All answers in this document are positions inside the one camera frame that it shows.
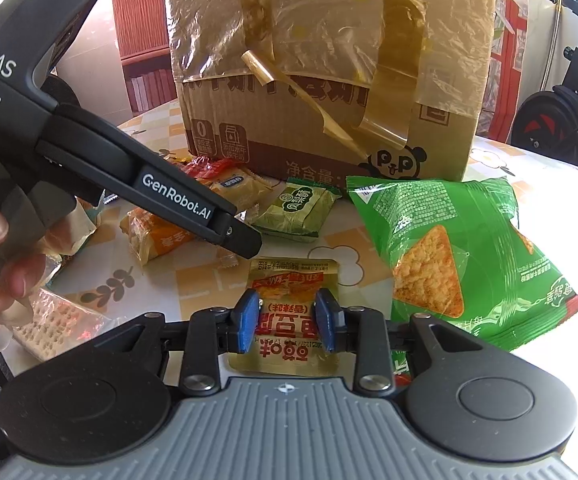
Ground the gold dried tofu packet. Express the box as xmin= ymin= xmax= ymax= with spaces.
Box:
xmin=229 ymin=257 xmax=339 ymax=377

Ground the green triangle chip bag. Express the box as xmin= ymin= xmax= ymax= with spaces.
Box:
xmin=346 ymin=176 xmax=578 ymax=351

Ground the tan biscuit packet blue label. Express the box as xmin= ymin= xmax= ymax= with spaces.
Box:
xmin=210 ymin=167 xmax=272 ymax=212

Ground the clear blue small snack packet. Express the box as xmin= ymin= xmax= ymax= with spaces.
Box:
xmin=36 ymin=200 xmax=122 ymax=294

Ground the orange small snack packet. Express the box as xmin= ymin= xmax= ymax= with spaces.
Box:
xmin=120 ymin=207 xmax=196 ymax=266

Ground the small green snack packet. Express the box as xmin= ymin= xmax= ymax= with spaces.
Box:
xmin=248 ymin=179 xmax=342 ymax=243

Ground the clear wrapped cracker packet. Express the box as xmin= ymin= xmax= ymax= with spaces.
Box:
xmin=12 ymin=289 xmax=115 ymax=362

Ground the red small snack packet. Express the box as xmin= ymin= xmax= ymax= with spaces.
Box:
xmin=179 ymin=156 xmax=240 ymax=181

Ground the checkered floral tablecloth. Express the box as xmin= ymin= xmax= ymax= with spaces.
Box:
xmin=0 ymin=96 xmax=578 ymax=396

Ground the cardboard box with plastic cover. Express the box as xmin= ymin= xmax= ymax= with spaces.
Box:
xmin=166 ymin=0 xmax=495 ymax=185

